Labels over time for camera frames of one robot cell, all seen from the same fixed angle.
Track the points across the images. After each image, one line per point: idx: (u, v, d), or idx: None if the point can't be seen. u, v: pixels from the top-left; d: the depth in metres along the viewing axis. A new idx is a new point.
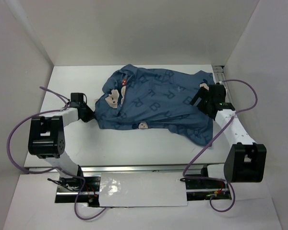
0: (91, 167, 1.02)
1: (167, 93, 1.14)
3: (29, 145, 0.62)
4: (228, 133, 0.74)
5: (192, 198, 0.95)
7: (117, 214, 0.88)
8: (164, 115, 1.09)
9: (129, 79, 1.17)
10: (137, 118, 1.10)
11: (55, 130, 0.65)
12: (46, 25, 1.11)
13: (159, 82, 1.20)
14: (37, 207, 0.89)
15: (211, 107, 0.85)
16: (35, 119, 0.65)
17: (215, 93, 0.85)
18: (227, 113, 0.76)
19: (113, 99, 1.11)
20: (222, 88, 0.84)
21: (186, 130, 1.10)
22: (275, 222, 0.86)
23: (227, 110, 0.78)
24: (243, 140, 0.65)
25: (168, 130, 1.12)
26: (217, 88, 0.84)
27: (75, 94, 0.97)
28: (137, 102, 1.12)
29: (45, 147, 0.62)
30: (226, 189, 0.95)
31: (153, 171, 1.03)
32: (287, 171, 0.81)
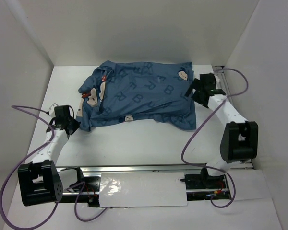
0: (88, 168, 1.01)
1: (148, 84, 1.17)
3: (22, 199, 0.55)
4: (222, 115, 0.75)
5: (192, 198, 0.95)
7: (117, 215, 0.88)
8: (149, 105, 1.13)
9: (109, 75, 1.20)
10: (121, 111, 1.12)
11: (47, 180, 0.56)
12: (45, 25, 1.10)
13: (138, 74, 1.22)
14: (37, 208, 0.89)
15: (202, 95, 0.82)
16: (23, 169, 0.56)
17: (206, 82, 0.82)
18: (219, 97, 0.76)
19: (94, 100, 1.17)
20: (210, 77, 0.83)
21: (170, 119, 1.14)
22: (276, 223, 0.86)
23: (219, 95, 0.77)
24: (235, 120, 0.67)
25: (153, 120, 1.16)
26: (209, 77, 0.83)
27: (60, 109, 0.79)
28: (119, 96, 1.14)
29: (41, 200, 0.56)
30: (226, 189, 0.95)
31: (153, 171, 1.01)
32: (287, 173, 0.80)
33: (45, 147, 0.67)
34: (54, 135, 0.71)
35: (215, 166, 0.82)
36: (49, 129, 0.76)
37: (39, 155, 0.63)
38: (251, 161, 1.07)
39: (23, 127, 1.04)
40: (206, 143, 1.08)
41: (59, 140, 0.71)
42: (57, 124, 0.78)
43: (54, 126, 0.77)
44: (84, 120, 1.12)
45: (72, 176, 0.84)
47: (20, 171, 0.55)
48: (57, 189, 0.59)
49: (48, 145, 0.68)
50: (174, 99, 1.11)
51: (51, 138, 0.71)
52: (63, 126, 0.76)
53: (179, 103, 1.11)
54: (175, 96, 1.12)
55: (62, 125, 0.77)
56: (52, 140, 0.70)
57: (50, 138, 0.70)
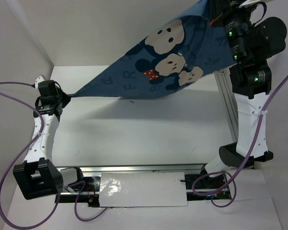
0: (89, 168, 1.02)
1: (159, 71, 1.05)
3: (24, 194, 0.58)
4: (246, 126, 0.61)
5: (192, 198, 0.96)
7: (117, 215, 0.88)
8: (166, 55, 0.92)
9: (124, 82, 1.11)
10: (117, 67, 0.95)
11: (46, 179, 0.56)
12: (45, 24, 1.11)
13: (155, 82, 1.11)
14: (36, 208, 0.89)
15: (240, 75, 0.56)
16: (18, 169, 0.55)
17: (260, 55, 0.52)
18: (258, 103, 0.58)
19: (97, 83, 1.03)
20: (279, 34, 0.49)
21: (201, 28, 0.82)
22: (276, 222, 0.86)
23: (260, 95, 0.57)
24: (256, 153, 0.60)
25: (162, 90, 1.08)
26: (278, 42, 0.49)
27: (46, 87, 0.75)
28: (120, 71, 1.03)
29: (42, 193, 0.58)
30: (226, 189, 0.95)
31: (153, 171, 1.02)
32: (286, 170, 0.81)
33: (37, 141, 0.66)
34: (43, 124, 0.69)
35: (216, 169, 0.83)
36: (36, 115, 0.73)
37: (33, 152, 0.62)
38: (251, 161, 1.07)
39: (23, 126, 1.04)
40: (207, 143, 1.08)
41: (50, 130, 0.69)
42: (46, 107, 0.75)
43: (42, 109, 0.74)
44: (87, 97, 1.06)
45: (74, 176, 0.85)
47: (15, 170, 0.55)
48: (57, 183, 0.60)
49: (39, 140, 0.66)
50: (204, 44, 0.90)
51: (42, 129, 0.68)
52: (53, 110, 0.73)
53: (215, 47, 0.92)
54: (204, 36, 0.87)
55: (51, 107, 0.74)
56: (43, 132, 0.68)
57: (40, 130, 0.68)
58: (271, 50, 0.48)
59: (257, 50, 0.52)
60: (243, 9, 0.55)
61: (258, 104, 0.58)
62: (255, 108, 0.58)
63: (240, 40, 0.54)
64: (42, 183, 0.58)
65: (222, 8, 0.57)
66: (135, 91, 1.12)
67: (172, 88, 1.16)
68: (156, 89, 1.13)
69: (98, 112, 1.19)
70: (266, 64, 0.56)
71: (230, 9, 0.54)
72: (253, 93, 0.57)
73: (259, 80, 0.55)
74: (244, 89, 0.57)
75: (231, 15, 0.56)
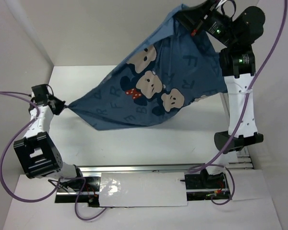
0: (86, 168, 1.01)
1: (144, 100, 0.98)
3: (26, 173, 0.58)
4: (234, 106, 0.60)
5: (192, 198, 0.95)
7: (118, 215, 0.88)
8: (144, 72, 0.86)
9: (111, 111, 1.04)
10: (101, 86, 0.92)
11: (46, 150, 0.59)
12: (46, 24, 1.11)
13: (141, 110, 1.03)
14: (36, 208, 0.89)
15: (226, 58, 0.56)
16: (18, 144, 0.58)
17: (244, 40, 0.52)
18: (244, 82, 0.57)
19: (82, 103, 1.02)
20: (259, 19, 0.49)
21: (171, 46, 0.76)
22: (275, 222, 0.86)
23: (246, 74, 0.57)
24: (244, 132, 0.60)
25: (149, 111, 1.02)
26: (256, 28, 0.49)
27: (38, 87, 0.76)
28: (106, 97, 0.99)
29: (43, 168, 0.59)
30: (226, 189, 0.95)
31: (153, 171, 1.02)
32: (286, 170, 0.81)
33: (34, 123, 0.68)
34: (39, 111, 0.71)
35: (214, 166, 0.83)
36: (31, 108, 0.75)
37: (31, 131, 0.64)
38: (251, 161, 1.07)
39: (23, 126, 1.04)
40: (207, 143, 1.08)
41: (46, 114, 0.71)
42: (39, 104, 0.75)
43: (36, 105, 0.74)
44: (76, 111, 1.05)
45: (72, 173, 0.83)
47: (16, 146, 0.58)
48: (57, 158, 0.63)
49: (35, 122, 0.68)
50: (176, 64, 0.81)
51: (38, 113, 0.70)
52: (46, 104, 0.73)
53: (190, 66, 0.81)
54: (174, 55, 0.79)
55: (45, 102, 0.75)
56: (39, 116, 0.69)
57: (36, 114, 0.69)
58: (251, 33, 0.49)
59: (240, 35, 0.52)
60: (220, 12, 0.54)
61: (245, 83, 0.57)
62: (241, 87, 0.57)
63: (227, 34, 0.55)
64: (42, 158, 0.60)
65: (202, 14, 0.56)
66: (117, 112, 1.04)
67: (158, 113, 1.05)
68: (143, 111, 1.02)
69: None
70: (251, 51, 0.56)
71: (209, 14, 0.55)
72: (238, 72, 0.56)
73: (243, 62, 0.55)
74: (228, 71, 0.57)
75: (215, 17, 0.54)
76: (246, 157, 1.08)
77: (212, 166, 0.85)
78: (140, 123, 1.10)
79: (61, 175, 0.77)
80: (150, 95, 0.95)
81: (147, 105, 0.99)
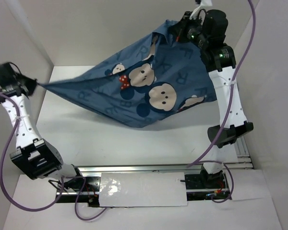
0: (85, 167, 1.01)
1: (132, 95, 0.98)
3: (29, 175, 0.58)
4: (221, 99, 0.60)
5: (192, 197, 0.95)
7: (118, 215, 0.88)
8: (141, 63, 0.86)
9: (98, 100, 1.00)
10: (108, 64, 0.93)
11: (47, 153, 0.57)
12: (46, 24, 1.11)
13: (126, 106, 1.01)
14: (36, 208, 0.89)
15: (207, 54, 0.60)
16: (16, 157, 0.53)
17: (215, 32, 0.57)
18: (227, 74, 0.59)
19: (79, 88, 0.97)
20: (220, 14, 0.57)
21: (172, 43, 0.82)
22: (275, 222, 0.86)
23: (228, 68, 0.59)
24: (234, 122, 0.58)
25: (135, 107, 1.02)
26: (219, 17, 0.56)
27: (0, 67, 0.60)
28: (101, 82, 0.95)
29: (46, 167, 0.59)
30: (226, 189, 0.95)
31: (153, 171, 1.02)
32: (286, 170, 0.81)
33: (18, 125, 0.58)
34: (18, 108, 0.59)
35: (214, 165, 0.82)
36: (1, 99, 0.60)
37: (21, 137, 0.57)
38: (251, 161, 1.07)
39: None
40: (206, 143, 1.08)
41: (28, 111, 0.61)
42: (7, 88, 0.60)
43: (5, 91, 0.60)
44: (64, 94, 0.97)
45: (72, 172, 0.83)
47: (14, 159, 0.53)
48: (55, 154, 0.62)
49: (21, 125, 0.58)
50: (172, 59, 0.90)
51: (18, 111, 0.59)
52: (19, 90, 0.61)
53: (183, 61, 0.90)
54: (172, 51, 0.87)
55: (16, 87, 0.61)
56: (20, 115, 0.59)
57: (17, 113, 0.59)
58: (216, 22, 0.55)
59: (210, 31, 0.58)
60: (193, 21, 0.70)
61: (228, 75, 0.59)
62: (225, 79, 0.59)
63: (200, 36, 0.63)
64: (42, 159, 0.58)
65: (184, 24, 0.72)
66: (103, 101, 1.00)
67: (143, 111, 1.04)
68: (126, 106, 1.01)
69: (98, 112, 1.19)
70: (229, 47, 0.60)
71: (185, 22, 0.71)
72: (220, 65, 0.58)
73: (224, 56, 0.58)
74: (211, 67, 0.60)
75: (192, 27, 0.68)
76: (246, 157, 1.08)
77: (211, 165, 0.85)
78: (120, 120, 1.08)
79: (62, 175, 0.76)
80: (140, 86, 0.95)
81: (133, 97, 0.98)
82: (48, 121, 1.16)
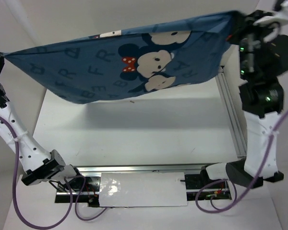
0: (85, 168, 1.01)
1: (122, 80, 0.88)
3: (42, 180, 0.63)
4: (254, 145, 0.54)
5: (192, 198, 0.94)
7: (118, 215, 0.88)
8: (159, 50, 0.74)
9: (88, 79, 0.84)
10: (99, 46, 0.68)
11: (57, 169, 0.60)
12: (47, 25, 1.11)
13: (117, 86, 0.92)
14: (36, 208, 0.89)
15: (250, 93, 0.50)
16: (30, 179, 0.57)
17: (272, 71, 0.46)
18: (267, 122, 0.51)
19: (56, 58, 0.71)
20: None
21: (204, 41, 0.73)
22: (276, 222, 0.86)
23: (271, 115, 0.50)
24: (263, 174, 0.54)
25: (124, 87, 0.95)
26: (286, 61, 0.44)
27: None
28: (94, 65, 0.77)
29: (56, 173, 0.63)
30: (226, 189, 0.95)
31: (153, 171, 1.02)
32: (286, 170, 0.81)
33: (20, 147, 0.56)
34: (14, 130, 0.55)
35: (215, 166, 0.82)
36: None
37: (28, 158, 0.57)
38: None
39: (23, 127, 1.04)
40: (207, 143, 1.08)
41: (22, 127, 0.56)
42: None
43: None
44: (34, 62, 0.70)
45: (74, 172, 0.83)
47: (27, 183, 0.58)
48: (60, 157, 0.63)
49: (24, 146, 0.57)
50: (197, 56, 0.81)
51: (14, 133, 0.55)
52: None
53: (205, 60, 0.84)
54: (199, 50, 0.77)
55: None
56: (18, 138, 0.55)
57: (14, 135, 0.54)
58: (282, 66, 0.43)
59: (268, 65, 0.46)
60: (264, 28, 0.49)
61: (269, 123, 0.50)
62: (265, 128, 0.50)
63: (249, 54, 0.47)
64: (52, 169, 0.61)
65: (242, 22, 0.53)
66: (88, 81, 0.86)
67: (135, 89, 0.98)
68: (121, 85, 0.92)
69: (98, 111, 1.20)
70: (278, 83, 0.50)
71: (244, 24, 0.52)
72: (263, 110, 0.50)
73: (272, 99, 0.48)
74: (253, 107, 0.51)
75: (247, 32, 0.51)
76: None
77: (212, 167, 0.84)
78: (105, 96, 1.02)
79: (64, 175, 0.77)
80: (146, 73, 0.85)
81: (132, 81, 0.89)
82: (47, 121, 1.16)
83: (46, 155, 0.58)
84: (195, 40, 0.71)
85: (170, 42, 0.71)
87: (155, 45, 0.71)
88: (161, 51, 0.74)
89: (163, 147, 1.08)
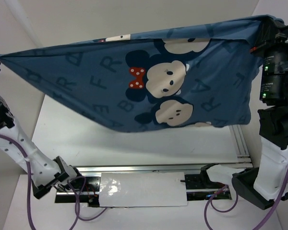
0: (85, 168, 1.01)
1: (126, 100, 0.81)
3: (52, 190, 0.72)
4: (270, 172, 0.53)
5: (192, 198, 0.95)
7: (117, 215, 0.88)
8: (173, 60, 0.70)
9: (89, 95, 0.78)
10: (104, 52, 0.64)
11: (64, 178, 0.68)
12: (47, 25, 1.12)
13: (119, 109, 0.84)
14: (36, 208, 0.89)
15: (274, 124, 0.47)
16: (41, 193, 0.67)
17: None
18: None
19: (57, 64, 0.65)
20: None
21: (223, 54, 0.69)
22: (276, 221, 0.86)
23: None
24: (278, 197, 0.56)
25: (127, 112, 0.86)
26: None
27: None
28: (98, 76, 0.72)
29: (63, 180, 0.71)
30: (226, 189, 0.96)
31: (153, 171, 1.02)
32: None
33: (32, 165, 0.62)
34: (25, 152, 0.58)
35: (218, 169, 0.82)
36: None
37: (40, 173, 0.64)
38: (250, 161, 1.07)
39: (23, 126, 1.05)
40: (207, 143, 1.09)
41: (30, 144, 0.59)
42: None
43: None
44: (33, 68, 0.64)
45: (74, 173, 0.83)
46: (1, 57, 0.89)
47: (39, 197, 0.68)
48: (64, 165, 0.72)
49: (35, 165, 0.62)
50: (217, 76, 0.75)
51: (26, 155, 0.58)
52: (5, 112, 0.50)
53: (228, 82, 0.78)
54: (219, 65, 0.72)
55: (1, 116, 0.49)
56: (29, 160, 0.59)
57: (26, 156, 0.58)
58: None
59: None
60: None
61: None
62: (285, 157, 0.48)
63: (274, 76, 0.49)
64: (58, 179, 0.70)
65: (267, 39, 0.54)
66: (89, 97, 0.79)
67: (143, 118, 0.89)
68: (126, 108, 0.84)
69: None
70: None
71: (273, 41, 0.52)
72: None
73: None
74: (275, 137, 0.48)
75: (272, 50, 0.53)
76: (246, 157, 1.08)
77: (213, 169, 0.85)
78: (108, 123, 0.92)
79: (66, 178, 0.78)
80: (155, 91, 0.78)
81: (139, 102, 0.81)
82: (48, 121, 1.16)
83: (58, 168, 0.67)
84: (216, 50, 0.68)
85: (186, 51, 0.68)
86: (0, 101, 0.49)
87: (169, 54, 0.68)
88: (174, 62, 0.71)
89: (167, 147, 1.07)
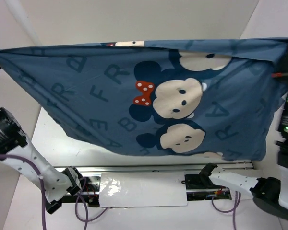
0: (86, 167, 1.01)
1: (128, 120, 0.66)
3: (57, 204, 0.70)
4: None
5: (192, 198, 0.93)
7: (118, 215, 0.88)
8: (186, 77, 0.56)
9: (84, 110, 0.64)
10: (110, 59, 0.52)
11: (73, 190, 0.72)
12: (46, 24, 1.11)
13: (119, 130, 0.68)
14: (36, 209, 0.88)
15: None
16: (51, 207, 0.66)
17: None
18: None
19: (55, 67, 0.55)
20: None
21: (246, 74, 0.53)
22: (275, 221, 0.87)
23: None
24: None
25: (128, 133, 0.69)
26: None
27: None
28: (98, 88, 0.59)
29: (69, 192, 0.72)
30: (226, 189, 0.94)
31: (153, 171, 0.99)
32: None
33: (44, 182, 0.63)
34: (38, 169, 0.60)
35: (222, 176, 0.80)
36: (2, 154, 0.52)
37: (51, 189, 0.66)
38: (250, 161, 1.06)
39: (22, 127, 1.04)
40: None
41: (42, 162, 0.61)
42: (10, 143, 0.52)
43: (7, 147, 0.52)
44: (29, 68, 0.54)
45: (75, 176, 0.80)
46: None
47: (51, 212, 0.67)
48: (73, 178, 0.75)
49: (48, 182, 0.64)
50: (239, 100, 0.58)
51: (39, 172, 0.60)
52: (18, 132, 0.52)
53: (250, 109, 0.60)
54: (242, 86, 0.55)
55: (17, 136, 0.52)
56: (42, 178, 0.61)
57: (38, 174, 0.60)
58: None
59: None
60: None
61: None
62: None
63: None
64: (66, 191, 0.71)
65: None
66: (85, 112, 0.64)
67: (147, 143, 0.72)
68: (128, 128, 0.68)
69: None
70: None
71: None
72: None
73: None
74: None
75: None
76: None
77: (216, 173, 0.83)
78: (104, 143, 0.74)
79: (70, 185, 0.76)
80: (162, 111, 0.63)
81: (143, 122, 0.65)
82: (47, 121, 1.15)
83: (70, 182, 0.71)
84: (238, 69, 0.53)
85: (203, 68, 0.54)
86: (12, 120, 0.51)
87: (182, 71, 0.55)
88: (189, 79, 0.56)
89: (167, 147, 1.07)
